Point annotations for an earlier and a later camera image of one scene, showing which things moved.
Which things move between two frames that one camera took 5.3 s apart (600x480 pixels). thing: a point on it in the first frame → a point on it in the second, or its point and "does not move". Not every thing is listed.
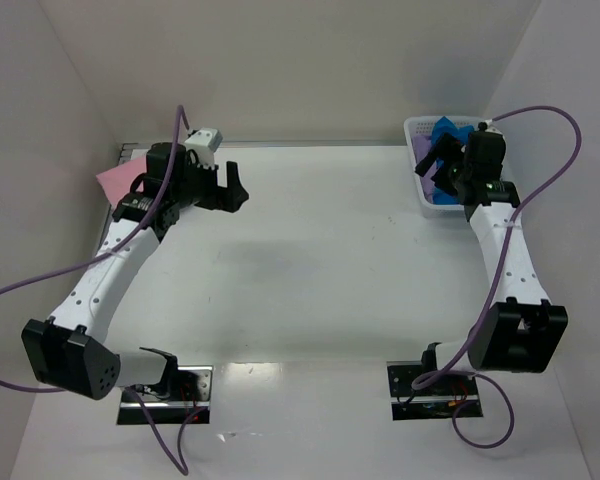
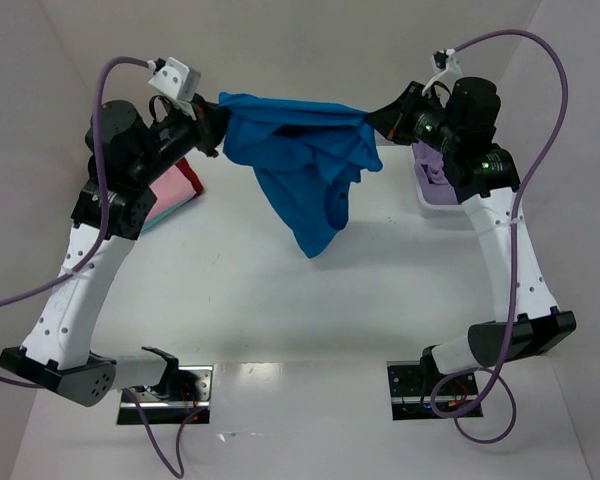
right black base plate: x=434 y=402 does not move
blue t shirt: x=444 y=125 → x=307 y=157
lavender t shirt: x=421 y=147 does not move
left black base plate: x=193 y=391 does not move
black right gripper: x=444 y=163 → x=397 y=116
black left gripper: x=219 y=186 → x=208 y=125
